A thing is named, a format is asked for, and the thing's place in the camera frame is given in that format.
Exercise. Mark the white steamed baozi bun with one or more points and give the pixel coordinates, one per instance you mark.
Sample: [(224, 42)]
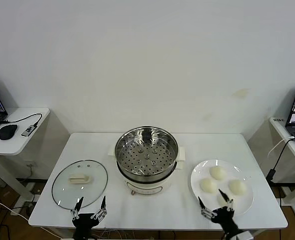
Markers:
[(218, 172), (237, 187), (222, 200), (208, 185)]

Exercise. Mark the black computer mouse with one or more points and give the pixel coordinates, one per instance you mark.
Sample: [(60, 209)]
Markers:
[(7, 131)]

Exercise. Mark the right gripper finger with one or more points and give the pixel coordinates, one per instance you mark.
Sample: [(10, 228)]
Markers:
[(229, 205), (205, 212)]

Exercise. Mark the stainless steel steamer basket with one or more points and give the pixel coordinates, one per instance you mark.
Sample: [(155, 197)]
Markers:
[(147, 160)]

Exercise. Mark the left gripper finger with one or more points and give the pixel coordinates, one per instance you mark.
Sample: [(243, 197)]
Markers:
[(77, 208), (102, 211)]

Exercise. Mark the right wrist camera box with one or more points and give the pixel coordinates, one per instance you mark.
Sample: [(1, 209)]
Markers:
[(243, 235)]

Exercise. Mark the white round plate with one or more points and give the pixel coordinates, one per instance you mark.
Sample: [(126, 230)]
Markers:
[(202, 170)]

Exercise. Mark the grey usb hub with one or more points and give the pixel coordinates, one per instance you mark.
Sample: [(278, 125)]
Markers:
[(28, 130)]

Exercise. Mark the white side table with label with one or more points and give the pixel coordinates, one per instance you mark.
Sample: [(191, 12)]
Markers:
[(280, 128)]

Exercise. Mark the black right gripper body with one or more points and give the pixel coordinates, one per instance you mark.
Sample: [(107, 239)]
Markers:
[(223, 220)]

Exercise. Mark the cream electric cooking pot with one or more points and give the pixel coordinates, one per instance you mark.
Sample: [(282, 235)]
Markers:
[(147, 187)]

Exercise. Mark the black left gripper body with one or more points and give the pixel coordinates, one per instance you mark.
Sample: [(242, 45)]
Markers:
[(83, 222)]

